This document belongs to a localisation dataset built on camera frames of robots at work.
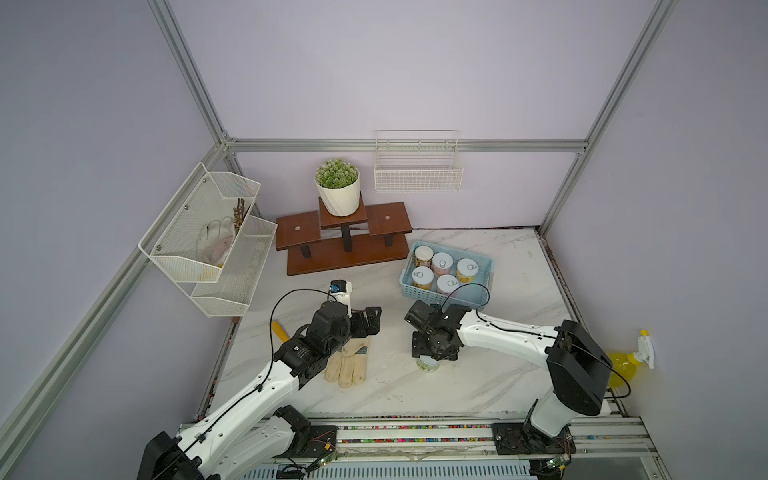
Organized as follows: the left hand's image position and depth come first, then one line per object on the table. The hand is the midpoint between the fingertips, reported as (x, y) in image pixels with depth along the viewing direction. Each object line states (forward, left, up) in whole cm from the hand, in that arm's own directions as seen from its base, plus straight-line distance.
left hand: (365, 313), depth 79 cm
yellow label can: (+23, -33, -11) cm, 42 cm away
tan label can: (+20, -18, -11) cm, 29 cm away
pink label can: (+17, -25, -11) cm, 32 cm away
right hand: (-6, -18, -13) cm, 23 cm away
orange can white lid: (+26, -25, -11) cm, 38 cm away
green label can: (-10, -17, -13) cm, 24 cm away
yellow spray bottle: (-11, -69, -6) cm, 70 cm away
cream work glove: (-9, +6, -16) cm, 19 cm away
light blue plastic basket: (+29, -18, -9) cm, 35 cm away
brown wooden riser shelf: (+29, +18, -3) cm, 34 cm away
